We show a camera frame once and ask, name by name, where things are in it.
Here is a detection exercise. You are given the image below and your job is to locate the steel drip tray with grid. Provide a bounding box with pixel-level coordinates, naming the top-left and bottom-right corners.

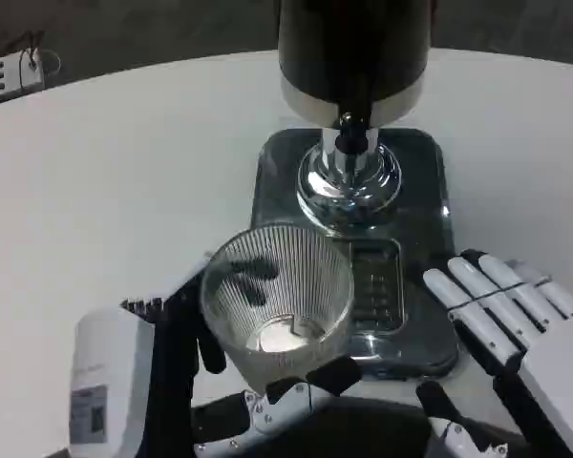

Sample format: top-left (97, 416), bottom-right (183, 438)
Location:
top-left (249, 127), bottom-right (460, 382)

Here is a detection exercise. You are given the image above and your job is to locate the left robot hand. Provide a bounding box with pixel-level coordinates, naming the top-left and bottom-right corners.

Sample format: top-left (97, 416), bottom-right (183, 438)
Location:
top-left (69, 257), bottom-right (363, 458)

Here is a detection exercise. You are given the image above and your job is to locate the black drink dispenser with tap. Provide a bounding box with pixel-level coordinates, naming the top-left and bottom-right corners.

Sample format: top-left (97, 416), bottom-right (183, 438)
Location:
top-left (276, 0), bottom-right (434, 238)

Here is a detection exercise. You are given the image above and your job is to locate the white slatted chair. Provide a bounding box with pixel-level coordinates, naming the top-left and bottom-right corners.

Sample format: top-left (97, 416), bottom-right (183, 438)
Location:
top-left (0, 31), bottom-right (62, 110)

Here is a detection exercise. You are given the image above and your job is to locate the clear ribbed glass cup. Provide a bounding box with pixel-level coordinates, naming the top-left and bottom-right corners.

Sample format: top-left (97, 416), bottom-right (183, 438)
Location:
top-left (200, 226), bottom-right (355, 396)

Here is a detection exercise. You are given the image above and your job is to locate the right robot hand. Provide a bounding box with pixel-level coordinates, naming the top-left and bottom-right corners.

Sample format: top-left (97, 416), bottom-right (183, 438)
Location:
top-left (414, 249), bottom-right (573, 458)

